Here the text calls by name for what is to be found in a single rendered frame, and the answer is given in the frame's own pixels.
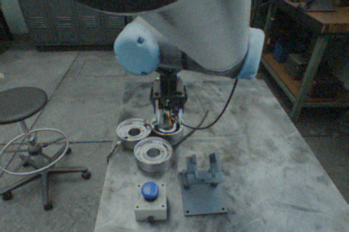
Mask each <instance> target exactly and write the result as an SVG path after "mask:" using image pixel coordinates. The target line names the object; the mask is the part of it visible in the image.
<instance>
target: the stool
mask: <svg viewBox="0 0 349 232"><path fill-rule="evenodd" d="M47 102H48V95H47V94H46V93H45V92H44V91H43V90H42V89H40V88H36V87H32V86H22V87H17V88H14V89H8V90H3V91H2V92H0V125H6V124H12V123H16V122H19V123H20V126H21V127H22V129H23V132H24V133H23V134H22V135H19V136H18V137H15V138H14V139H13V140H12V141H10V142H8V143H7V144H6V145H5V146H4V147H3V149H2V151H1V152H0V169H1V170H2V171H4V173H7V174H12V175H16V176H24V175H27V176H26V177H24V178H23V179H20V180H19V181H17V182H16V183H13V184H12V185H10V186H9V187H6V188H4V189H2V190H1V191H0V195H1V196H2V200H6V199H10V198H12V193H11V191H12V190H15V189H17V188H18V187H21V186H23V185H26V184H27V183H30V182H31V181H35V180H37V179H39V178H41V190H42V200H43V206H44V210H48V209H52V208H53V206H52V204H51V200H50V201H48V188H49V176H51V175H54V174H65V173H79V172H83V173H82V174H81V176H82V178H83V179H87V178H88V177H89V176H90V175H91V173H90V172H89V171H88V168H87V167H54V165H55V164H56V163H57V162H58V161H59V160H60V159H61V158H62V157H63V156H64V155H65V154H68V153H69V152H71V151H72V150H71V148H70V147H69V145H70V144H69V139H68V136H67V135H66V134H65V133H64V132H62V131H61V130H57V129H55V128H39V129H35V130H30V131H29V129H28V127H27V126H26V122H25V120H26V119H27V118H30V117H32V116H33V115H35V114H37V113H38V112H39V111H41V109H43V107H44V106H45V104H46V103H47ZM43 130H52V131H55V132H59V133H61V134H62V135H64V136H63V137H60V138H59V139H56V140H54V141H51V142H49V143H42V144H43V145H41V144H39V143H37V132H39V131H43ZM32 132H34V136H31V134H30V133H32ZM23 136H26V139H25V141H26V144H27V145H28V146H29V147H28V148H27V149H7V150H6V148H7V147H8V146H9V145H10V144H11V143H13V142H14V141H16V140H17V139H19V138H20V137H23ZM62 139H66V144H65V145H64V146H63V147H62V148H61V149H60V150H59V151H58V152H57V153H56V154H55V155H54V156H53V157H49V156H48V155H46V154H45V153H43V152H42V151H43V149H42V148H43V147H44V148H45V147H48V145H51V144H52V143H56V142H57V141H60V140H62ZM16 152H28V153H29V155H28V156H25V155H23V154H20V155H19V157H20V159H22V160H21V163H20V164H19V166H17V167H16V168H15V169H14V170H13V171H12V172H11V171H9V170H6V169H5V168H4V167H3V166H2V163H1V158H2V154H3V153H16ZM31 156H33V158H34V160H32V159H30V157H31ZM44 158H46V159H47V160H49V161H48V162H47V163H46V162H45V159H44ZM26 165H30V166H31V167H33V168H35V169H36V170H33V171H31V172H27V173H16V172H17V171H18V170H19V169H20V168H21V167H25V166H26Z"/></svg>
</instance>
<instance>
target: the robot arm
mask: <svg viewBox="0 0 349 232"><path fill-rule="evenodd" d="M74 1H76V2H79V3H80V4H82V5H85V6H88V7H90V8H91V9H94V10H97V11H100V12H106V13H108V14H115V15H121V16H138V17H137V18H136V19H135V20H133V21H132V22H131V23H130V24H127V26H126V27H125V29H124V30H123V31H122V32H121V33H120V34H119V37H117V39H116V41H115V57H116V58H117V60H118V63H119V64H120V65H121V67H122V68H123V69H124V70H125V71H127V72H129V73H131V74H132V75H136V76H146V75H149V74H150V73H151V72H153V71H155V72H158V73H159V74H160V77H156V79H155V80H154V81H153V86H151V87H150V102H151V104H152V105H153V108H154V113H155V115H156V116H157V124H159V122H160V123H161V124H163V123H164V109H165V111H171V113H174V114H178V120H179V124H181V120H180V117H181V116H182V113H184V106H185V103H186V101H187V99H188V97H187V92H186V86H183V84H184V81H183V80H182V79H180V76H179V77H177V73H178V72H180V71H182V70H183V71H193V72H202V73H206V74H210V75H216V76H223V77H229V78H230V79H253V78H254V77H256V73H257V71H258V67H259V60H260V57H261V52H262V49H263V41H264V37H265V34H264V32H263V31H262V30H258V29H255V28H251V27H249V21H250V5H251V0H74Z"/></svg>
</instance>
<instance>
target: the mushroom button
mask: <svg viewBox="0 0 349 232"><path fill-rule="evenodd" d="M141 192H142V195H143V196H144V197H146V198H147V199H152V198H154V197H155V196H157V195H158V194H159V186H158V185H157V184H156V183H154V182H152V181H148V182H147V183H145V184H144V185H143V186H142V188H141Z"/></svg>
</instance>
